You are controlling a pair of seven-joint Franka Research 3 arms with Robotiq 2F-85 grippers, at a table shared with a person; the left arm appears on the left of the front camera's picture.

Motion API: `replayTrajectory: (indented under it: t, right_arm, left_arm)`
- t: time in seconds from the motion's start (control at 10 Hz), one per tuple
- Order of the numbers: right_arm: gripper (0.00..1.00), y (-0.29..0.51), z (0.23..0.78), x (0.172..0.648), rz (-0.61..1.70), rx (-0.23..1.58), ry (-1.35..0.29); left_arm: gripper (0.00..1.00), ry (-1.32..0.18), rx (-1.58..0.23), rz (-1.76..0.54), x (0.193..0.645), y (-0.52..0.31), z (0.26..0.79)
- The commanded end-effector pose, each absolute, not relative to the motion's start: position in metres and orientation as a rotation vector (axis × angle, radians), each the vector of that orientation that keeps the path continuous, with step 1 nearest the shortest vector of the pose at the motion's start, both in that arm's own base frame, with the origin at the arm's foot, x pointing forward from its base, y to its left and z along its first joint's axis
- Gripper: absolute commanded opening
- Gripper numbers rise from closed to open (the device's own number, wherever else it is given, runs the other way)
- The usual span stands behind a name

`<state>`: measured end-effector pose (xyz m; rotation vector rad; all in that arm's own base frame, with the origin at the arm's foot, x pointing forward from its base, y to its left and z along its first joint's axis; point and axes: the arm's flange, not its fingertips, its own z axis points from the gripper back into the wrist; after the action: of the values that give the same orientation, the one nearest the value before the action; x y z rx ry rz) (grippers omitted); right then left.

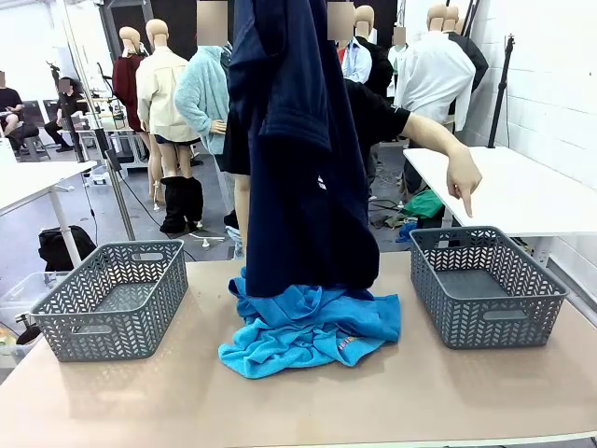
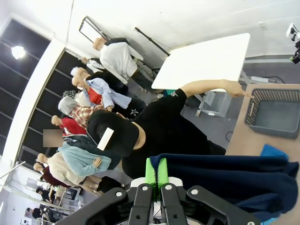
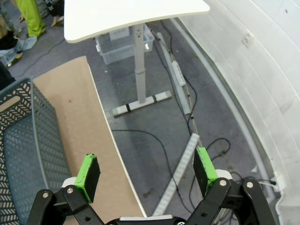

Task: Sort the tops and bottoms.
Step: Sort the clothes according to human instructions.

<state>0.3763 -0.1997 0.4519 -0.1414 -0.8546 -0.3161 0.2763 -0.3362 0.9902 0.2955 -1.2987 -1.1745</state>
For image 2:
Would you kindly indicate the person's left hand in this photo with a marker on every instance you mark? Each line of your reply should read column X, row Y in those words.
column 235, row 90

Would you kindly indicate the round ceiling lamp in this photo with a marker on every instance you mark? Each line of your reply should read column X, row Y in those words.
column 18, row 52

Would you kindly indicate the black metal frame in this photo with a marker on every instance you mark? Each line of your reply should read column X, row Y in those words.
column 83, row 23

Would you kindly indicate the mannequin in black jacket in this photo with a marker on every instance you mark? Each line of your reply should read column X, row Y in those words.
column 110, row 78

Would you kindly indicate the black cap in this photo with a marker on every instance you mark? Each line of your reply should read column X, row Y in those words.
column 122, row 140

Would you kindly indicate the green cloth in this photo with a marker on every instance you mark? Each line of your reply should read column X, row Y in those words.
column 170, row 92

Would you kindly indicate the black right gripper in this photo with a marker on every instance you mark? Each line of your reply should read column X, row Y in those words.
column 298, row 48

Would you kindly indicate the white wall socket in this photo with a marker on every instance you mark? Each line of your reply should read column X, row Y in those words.
column 263, row 25

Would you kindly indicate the black tripod stand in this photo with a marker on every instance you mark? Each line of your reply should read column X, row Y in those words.
column 152, row 41

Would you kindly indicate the white side table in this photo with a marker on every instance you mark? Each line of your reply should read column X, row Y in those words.
column 201, row 61

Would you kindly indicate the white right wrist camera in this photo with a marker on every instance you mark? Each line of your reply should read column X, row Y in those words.
column 293, row 31

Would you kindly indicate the small distant mannequin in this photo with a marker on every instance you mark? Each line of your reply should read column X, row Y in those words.
column 95, row 65

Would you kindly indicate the grey perforated plastic basket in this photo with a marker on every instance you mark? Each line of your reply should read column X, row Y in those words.
column 272, row 112

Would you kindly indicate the bystander in black top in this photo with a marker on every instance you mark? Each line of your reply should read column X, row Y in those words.
column 44, row 195

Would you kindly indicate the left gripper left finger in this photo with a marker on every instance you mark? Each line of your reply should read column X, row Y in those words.
column 140, row 206

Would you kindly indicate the mannequin in cream jacket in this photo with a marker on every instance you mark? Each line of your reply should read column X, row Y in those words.
column 61, row 168

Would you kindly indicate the person's left forearm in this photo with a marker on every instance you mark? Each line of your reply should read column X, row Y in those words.
column 220, row 84

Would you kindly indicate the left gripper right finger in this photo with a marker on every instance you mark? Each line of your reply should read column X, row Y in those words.
column 173, row 206

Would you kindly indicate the navy blue garment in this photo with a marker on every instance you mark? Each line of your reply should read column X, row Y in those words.
column 222, row 178

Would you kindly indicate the mannequin in light blue fleece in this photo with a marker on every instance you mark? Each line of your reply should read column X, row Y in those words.
column 79, row 161

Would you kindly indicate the mannequin with checkered hat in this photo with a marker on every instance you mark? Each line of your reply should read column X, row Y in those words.
column 69, row 95

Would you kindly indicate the person in black t-shirt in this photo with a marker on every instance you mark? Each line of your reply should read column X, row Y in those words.
column 164, row 126

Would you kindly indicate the mannequin in white shirt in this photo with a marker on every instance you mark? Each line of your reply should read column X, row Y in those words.
column 117, row 58

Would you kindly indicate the mannequin in maroon top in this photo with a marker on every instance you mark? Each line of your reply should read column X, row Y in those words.
column 48, row 177

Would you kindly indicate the bystander in black sweatshirt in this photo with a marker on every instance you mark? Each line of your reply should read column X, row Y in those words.
column 37, row 213

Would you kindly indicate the mannequin in red top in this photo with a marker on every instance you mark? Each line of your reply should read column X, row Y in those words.
column 72, row 126

